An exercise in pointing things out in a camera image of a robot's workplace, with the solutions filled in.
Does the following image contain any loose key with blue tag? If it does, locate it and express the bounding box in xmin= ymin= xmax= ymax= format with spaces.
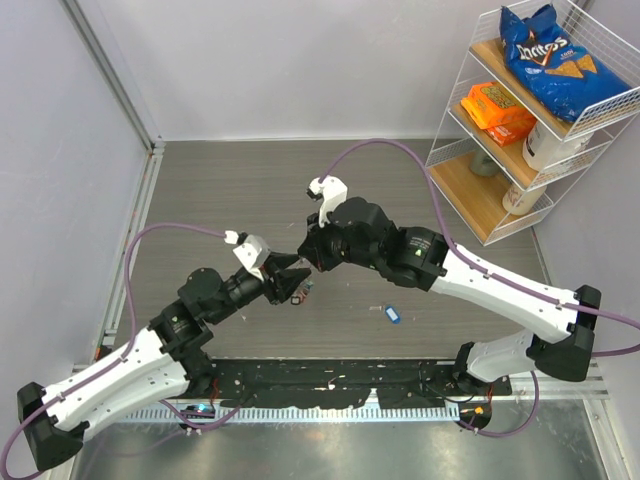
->
xmin=369 ymin=305 xmax=401 ymax=324

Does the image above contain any white slotted cable duct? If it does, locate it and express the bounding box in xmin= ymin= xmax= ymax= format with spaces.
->
xmin=116 ymin=399 xmax=460 ymax=424

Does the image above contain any orange snack box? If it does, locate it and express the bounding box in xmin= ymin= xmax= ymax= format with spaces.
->
xmin=460 ymin=81 xmax=536 ymax=147

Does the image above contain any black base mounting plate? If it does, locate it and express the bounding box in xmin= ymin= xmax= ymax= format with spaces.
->
xmin=178 ymin=359 xmax=512 ymax=410

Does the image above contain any grey cup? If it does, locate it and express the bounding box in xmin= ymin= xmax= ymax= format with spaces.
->
xmin=469 ymin=147 xmax=500 ymax=177

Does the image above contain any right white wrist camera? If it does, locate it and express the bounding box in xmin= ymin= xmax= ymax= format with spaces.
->
xmin=307 ymin=175 xmax=348 ymax=228

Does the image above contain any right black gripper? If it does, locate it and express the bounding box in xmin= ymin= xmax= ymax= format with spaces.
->
xmin=299 ymin=207 xmax=382 ymax=273

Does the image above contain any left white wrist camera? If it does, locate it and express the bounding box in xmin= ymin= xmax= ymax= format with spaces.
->
xmin=224 ymin=230 xmax=271 ymax=281

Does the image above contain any cream bottle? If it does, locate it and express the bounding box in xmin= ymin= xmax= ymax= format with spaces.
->
xmin=502 ymin=183 xmax=546 ymax=216

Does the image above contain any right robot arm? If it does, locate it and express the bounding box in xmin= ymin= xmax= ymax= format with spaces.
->
xmin=298 ymin=197 xmax=601 ymax=394

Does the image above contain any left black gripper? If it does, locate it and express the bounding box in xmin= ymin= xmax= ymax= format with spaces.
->
xmin=208 ymin=251 xmax=311 ymax=325

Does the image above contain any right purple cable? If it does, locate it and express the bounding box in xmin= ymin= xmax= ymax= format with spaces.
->
xmin=319 ymin=138 xmax=640 ymax=440

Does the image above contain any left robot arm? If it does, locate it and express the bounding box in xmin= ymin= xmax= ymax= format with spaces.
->
xmin=17 ymin=253 xmax=311 ymax=472

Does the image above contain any aluminium frame rail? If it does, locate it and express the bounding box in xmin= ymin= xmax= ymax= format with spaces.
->
xmin=61 ymin=1 xmax=165 ymax=361

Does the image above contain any white plastic jug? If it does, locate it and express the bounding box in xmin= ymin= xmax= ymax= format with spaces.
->
xmin=522 ymin=121 xmax=593 ymax=172

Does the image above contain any white wire shelf rack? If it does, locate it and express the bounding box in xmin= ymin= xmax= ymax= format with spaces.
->
xmin=426 ymin=1 xmax=639 ymax=245

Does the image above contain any blue Doritos chip bag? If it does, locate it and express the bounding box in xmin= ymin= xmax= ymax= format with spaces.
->
xmin=499 ymin=4 xmax=630 ymax=123

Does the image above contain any large metal keyring with keys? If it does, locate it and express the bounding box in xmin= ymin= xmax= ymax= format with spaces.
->
xmin=290 ymin=258 xmax=314 ymax=306

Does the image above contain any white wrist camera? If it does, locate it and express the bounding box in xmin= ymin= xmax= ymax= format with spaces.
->
xmin=224 ymin=230 xmax=271 ymax=281
xmin=307 ymin=175 xmax=348 ymax=228

